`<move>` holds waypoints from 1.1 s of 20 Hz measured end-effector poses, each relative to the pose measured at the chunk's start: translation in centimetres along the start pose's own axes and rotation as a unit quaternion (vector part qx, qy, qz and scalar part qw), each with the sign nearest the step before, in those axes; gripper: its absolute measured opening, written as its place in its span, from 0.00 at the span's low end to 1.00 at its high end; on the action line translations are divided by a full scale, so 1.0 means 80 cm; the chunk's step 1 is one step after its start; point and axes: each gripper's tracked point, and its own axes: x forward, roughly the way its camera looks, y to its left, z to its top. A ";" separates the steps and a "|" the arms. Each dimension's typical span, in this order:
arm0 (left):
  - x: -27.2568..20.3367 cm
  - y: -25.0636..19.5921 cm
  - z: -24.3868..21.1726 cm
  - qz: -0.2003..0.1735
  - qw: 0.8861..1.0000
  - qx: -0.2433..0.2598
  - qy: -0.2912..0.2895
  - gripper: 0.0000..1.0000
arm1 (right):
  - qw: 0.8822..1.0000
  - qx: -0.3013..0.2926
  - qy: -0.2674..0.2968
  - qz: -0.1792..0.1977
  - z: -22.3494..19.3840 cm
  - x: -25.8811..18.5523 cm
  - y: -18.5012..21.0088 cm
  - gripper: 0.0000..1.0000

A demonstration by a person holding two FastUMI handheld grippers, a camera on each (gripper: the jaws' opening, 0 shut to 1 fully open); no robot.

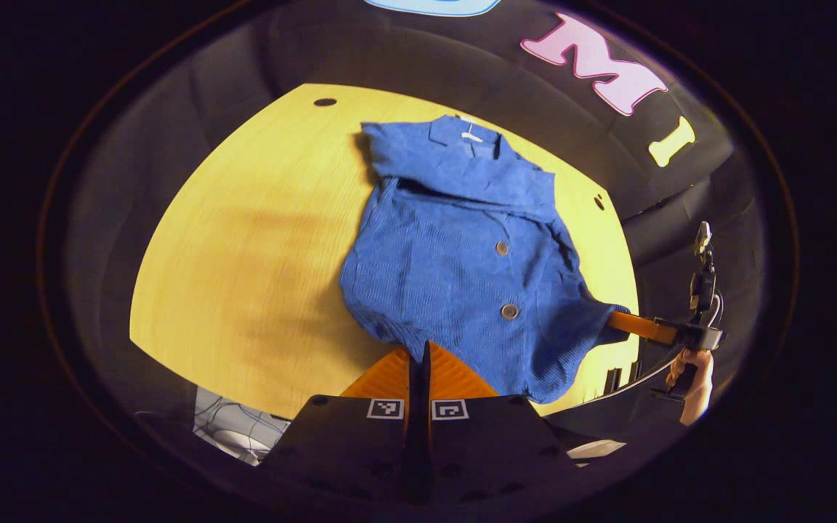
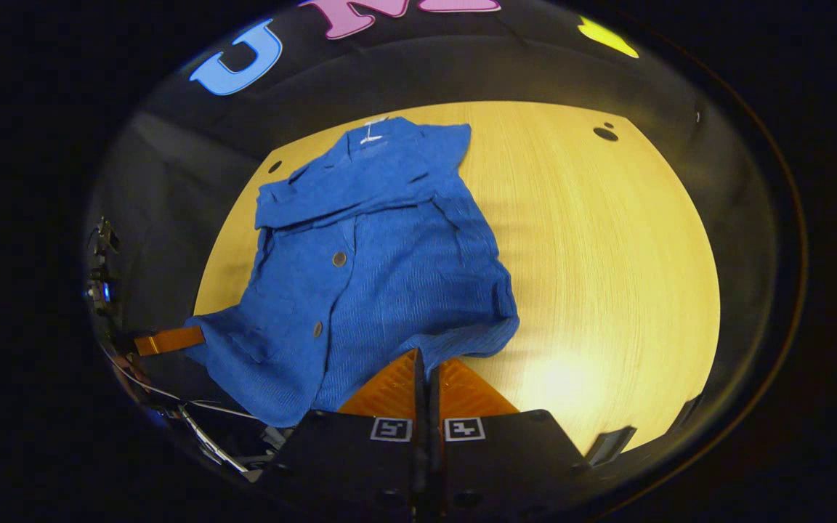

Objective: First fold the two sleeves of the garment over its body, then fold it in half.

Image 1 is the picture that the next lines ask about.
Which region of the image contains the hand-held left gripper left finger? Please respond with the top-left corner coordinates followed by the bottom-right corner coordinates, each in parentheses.
top-left (257, 341), bottom-right (421, 503)

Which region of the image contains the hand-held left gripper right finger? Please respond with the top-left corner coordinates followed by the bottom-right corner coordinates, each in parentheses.
top-left (422, 340), bottom-right (581, 503)

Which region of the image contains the blue button shirt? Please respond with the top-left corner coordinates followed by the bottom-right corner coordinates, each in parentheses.
top-left (339, 114), bottom-right (631, 405)

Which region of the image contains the white object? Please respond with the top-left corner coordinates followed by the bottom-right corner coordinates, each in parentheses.
top-left (566, 438), bottom-right (628, 463)

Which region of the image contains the white checked cloth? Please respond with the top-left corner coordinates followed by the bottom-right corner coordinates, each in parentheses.
top-left (193, 385), bottom-right (294, 467)

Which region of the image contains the black backdrop cloth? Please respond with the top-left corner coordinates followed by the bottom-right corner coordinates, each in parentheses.
top-left (44, 0), bottom-right (772, 466)

